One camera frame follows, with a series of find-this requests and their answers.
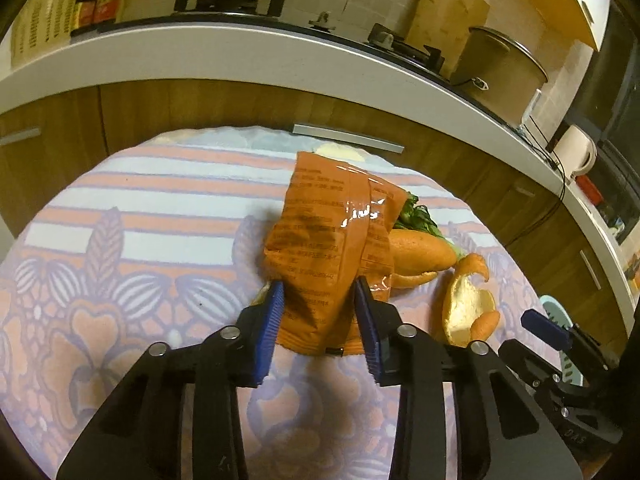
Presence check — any light blue plastic basket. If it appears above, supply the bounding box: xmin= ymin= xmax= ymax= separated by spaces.
xmin=542 ymin=297 xmax=586 ymax=386

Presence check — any yellow woven basket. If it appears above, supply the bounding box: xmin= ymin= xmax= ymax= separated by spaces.
xmin=11 ymin=0 xmax=78 ymax=66

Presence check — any gas burner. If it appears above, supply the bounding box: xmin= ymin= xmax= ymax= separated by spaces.
xmin=370 ymin=24 xmax=443 ymax=68

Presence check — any patterned tablecloth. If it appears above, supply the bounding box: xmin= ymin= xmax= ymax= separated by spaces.
xmin=0 ymin=127 xmax=551 ymax=480

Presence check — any black pan support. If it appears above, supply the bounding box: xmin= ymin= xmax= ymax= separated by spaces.
xmin=175 ymin=0 xmax=283 ymax=16

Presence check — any white plug-in timer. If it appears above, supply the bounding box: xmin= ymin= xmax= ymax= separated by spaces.
xmin=520 ymin=91 xmax=543 ymax=128

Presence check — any white electric kettle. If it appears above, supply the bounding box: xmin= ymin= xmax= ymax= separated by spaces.
xmin=552 ymin=124 xmax=598 ymax=181

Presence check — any green leafy vegetable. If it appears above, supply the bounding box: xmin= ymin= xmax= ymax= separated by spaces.
xmin=395 ymin=192 xmax=446 ymax=241

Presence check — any orange snack bag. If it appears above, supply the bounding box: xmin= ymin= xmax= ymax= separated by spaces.
xmin=263 ymin=151 xmax=408 ymax=356

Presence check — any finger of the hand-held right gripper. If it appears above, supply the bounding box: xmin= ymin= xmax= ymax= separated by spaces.
xmin=521 ymin=311 xmax=573 ymax=350
xmin=500 ymin=339 xmax=561 ymax=393

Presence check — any metal cabinet handle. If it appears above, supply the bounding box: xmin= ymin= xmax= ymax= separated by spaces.
xmin=292 ymin=124 xmax=405 ymax=153
xmin=0 ymin=129 xmax=41 ymax=147
xmin=579 ymin=250 xmax=602 ymax=290

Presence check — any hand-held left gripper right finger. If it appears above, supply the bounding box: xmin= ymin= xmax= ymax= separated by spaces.
xmin=352 ymin=276 xmax=583 ymax=480

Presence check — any black power cable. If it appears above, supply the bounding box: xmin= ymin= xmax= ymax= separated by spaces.
xmin=525 ymin=120 xmax=571 ymax=241

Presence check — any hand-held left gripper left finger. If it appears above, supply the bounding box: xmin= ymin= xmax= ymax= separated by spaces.
xmin=56 ymin=280 xmax=286 ymax=480

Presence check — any wooden cutting board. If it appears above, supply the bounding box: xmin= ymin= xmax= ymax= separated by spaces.
xmin=405 ymin=0 xmax=491 ymax=73

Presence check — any dark window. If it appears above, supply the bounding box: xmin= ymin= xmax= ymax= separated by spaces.
xmin=570 ymin=0 xmax=640 ymax=241

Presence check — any red box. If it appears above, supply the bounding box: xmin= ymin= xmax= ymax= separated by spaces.
xmin=575 ymin=175 xmax=603 ymax=206

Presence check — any beige rice cooker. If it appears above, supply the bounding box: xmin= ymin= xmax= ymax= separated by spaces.
xmin=450 ymin=26 xmax=549 ymax=126

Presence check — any orange carrot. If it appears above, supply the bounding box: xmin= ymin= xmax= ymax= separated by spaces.
xmin=389 ymin=230 xmax=457 ymax=289

